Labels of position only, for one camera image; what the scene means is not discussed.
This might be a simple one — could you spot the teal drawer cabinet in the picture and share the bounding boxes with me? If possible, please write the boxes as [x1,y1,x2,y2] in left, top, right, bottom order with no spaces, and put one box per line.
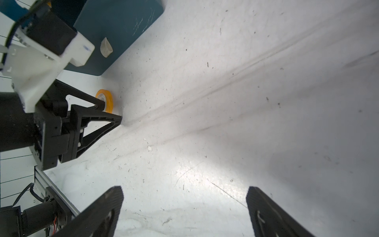
[0,0,165,77]

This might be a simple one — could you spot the yellow tape ring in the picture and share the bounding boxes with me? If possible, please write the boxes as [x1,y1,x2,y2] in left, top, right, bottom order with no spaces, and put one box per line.
[95,89,114,114]

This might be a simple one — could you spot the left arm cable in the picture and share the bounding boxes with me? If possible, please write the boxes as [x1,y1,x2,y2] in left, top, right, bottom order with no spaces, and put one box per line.
[11,182,45,208]

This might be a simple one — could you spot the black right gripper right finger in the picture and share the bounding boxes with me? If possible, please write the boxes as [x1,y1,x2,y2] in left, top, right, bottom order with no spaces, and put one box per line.
[246,187,313,237]

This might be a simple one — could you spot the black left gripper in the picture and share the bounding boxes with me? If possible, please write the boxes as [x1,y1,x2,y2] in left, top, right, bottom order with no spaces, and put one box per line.
[31,80,122,170]

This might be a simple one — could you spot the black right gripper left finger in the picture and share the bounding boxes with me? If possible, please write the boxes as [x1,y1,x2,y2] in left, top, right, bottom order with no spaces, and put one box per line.
[52,186,124,237]

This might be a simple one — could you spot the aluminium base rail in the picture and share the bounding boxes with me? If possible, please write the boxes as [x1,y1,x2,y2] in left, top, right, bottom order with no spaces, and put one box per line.
[34,166,80,217]

